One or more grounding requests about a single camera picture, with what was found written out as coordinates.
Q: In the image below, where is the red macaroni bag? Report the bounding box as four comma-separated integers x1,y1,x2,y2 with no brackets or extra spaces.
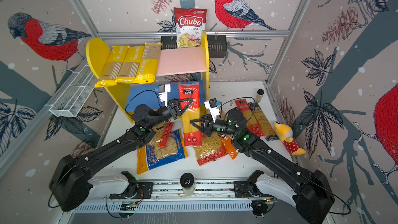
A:
194,134,228,166

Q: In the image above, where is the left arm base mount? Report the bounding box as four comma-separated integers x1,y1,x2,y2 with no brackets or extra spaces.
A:
109,171,154,200

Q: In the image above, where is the small spice bottle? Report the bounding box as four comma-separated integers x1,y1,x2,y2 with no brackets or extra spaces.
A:
255,89,264,103

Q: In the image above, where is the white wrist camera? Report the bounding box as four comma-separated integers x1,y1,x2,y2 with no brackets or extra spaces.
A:
204,98,222,122
158,84,171,106

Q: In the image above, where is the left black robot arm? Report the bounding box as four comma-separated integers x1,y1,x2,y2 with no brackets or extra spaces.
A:
49,98,193,212

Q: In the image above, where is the black wall basket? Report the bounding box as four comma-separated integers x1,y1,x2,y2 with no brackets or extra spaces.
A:
161,35,228,58

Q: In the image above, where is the black round camera knob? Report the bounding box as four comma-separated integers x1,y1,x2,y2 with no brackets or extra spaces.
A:
180,173,194,188

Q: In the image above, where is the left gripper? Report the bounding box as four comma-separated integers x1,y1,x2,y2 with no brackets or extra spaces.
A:
147,97,191,130

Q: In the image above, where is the orange pastatime pasta bag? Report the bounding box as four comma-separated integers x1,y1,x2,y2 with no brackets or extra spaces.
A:
218,134,238,160

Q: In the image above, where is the Chuba cassava chips bag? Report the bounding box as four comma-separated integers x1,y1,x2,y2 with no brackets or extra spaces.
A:
174,7,207,48

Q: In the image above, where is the red noodle bag left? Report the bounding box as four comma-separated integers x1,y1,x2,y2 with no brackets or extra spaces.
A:
152,122,174,148

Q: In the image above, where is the blue shell pasta bag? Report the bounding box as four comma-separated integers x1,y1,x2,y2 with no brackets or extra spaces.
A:
136,129,188,175

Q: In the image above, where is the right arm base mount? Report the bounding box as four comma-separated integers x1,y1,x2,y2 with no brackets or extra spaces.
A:
231,170,275,199

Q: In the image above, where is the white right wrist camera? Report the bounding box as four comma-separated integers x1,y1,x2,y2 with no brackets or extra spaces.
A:
204,98,222,122

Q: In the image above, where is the white wire mesh basket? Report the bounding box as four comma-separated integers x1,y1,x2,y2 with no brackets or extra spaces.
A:
49,62,97,117

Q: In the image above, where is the yellow shelf unit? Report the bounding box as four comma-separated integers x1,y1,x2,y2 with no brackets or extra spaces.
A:
86,38,209,122

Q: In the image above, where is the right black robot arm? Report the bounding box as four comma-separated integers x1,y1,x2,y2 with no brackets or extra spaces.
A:
190,109,335,224

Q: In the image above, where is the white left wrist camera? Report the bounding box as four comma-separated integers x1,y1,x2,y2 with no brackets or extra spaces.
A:
158,84,171,106

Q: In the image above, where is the red spaghetti pack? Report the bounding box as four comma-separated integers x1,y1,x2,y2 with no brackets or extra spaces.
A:
235,99,265,137
178,83,202,146

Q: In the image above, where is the yellow spaghetti pack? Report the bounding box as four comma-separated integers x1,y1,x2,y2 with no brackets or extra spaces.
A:
133,43,162,84
94,46,130,88
115,46,145,84

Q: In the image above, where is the yellow plush toy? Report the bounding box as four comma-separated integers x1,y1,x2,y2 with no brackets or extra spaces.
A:
274,122,306,156

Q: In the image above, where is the dark spaghetti pack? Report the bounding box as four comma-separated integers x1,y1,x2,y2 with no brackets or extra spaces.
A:
249,102,278,141

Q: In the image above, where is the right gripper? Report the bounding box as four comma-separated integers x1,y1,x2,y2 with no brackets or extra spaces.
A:
191,114,239,140

